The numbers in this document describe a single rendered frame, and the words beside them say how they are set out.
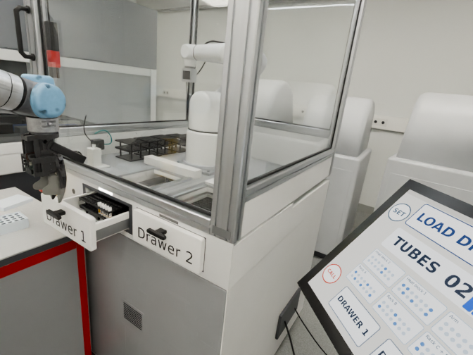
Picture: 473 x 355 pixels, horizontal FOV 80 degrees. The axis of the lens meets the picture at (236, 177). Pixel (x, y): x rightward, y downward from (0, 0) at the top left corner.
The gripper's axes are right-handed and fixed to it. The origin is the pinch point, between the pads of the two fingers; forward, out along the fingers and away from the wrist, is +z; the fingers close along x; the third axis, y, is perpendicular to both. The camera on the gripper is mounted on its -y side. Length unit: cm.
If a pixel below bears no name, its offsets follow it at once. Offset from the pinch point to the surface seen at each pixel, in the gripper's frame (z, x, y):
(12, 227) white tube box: 18.1, -25.1, 4.8
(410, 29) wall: -113, 56, -332
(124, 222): 9.5, 12.9, -13.8
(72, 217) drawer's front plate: 5.9, 4.9, -1.1
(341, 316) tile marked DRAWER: -3, 85, -3
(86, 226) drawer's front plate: 6.1, 12.9, -1.1
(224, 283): 14, 54, -16
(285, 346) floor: 96, 56, -83
